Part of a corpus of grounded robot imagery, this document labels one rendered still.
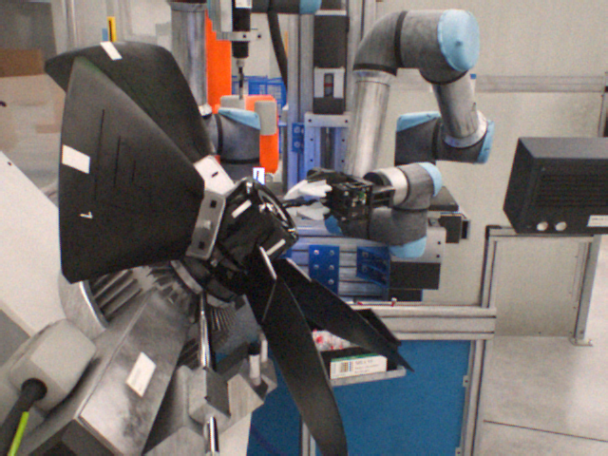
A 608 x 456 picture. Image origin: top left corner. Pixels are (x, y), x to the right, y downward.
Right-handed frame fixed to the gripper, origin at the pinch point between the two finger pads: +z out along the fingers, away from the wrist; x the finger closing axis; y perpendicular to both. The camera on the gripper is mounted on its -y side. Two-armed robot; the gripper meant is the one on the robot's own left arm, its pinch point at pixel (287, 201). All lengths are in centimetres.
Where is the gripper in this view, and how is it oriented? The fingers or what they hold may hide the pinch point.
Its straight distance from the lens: 103.8
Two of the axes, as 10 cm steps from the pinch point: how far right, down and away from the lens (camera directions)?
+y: 6.0, 3.5, -7.2
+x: -0.7, 9.2, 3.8
